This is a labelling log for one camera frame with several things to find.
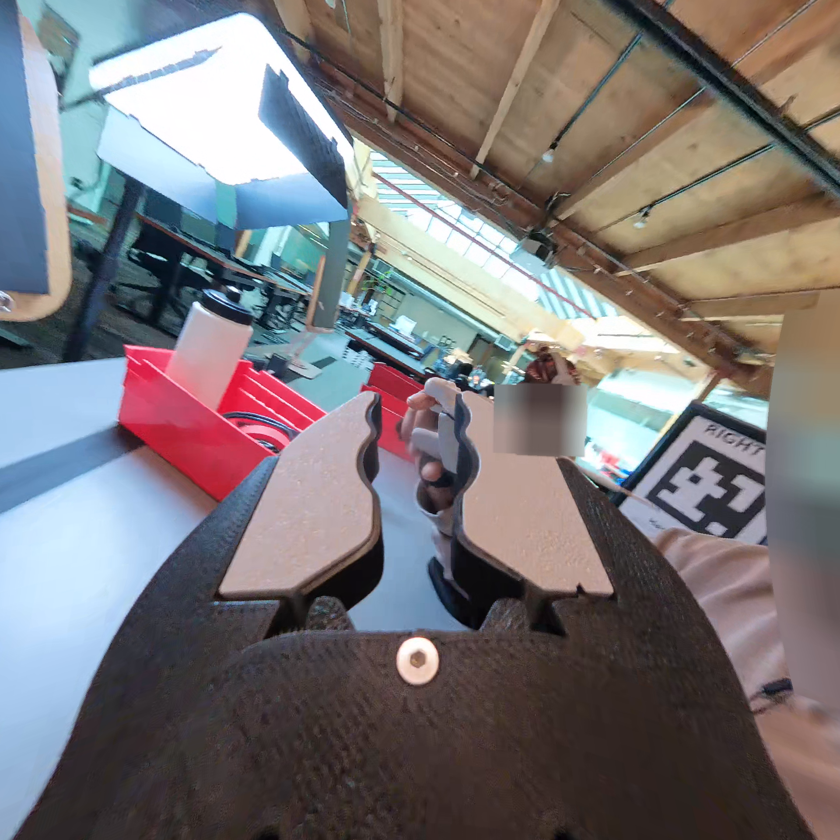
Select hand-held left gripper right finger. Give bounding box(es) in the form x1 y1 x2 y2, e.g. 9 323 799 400
451 392 615 599

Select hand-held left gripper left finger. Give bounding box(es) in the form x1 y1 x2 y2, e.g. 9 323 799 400
218 392 385 602

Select black ethernet cable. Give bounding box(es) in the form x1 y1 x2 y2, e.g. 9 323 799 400
222 410 298 455

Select red tape roll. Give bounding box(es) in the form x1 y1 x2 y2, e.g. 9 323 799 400
233 423 293 454

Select dark rounded pad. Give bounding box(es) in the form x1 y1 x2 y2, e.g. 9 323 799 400
427 556 475 627

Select black framed marker sign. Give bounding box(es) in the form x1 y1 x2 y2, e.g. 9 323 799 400
613 399 769 547

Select white bottle black cap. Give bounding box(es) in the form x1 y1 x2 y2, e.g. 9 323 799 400
165 289 255 411

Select wooden top desk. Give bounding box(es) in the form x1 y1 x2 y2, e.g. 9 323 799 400
72 203 316 329

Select black light stand pole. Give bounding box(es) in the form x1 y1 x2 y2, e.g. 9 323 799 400
62 177 145 363

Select studio light panel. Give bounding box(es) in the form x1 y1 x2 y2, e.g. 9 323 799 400
88 12 357 232

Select black board wooden frame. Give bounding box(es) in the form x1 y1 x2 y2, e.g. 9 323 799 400
0 0 73 324
307 220 353 330

